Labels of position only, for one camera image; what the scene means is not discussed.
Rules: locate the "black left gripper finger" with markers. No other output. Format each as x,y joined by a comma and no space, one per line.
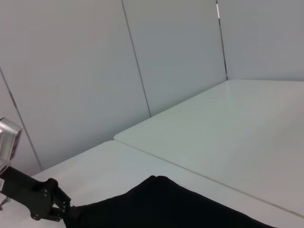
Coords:
55,213
65,199

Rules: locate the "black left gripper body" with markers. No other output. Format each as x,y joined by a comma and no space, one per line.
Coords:
26,192

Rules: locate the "black t-shirt with FREE print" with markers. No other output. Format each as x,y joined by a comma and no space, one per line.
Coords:
166,206

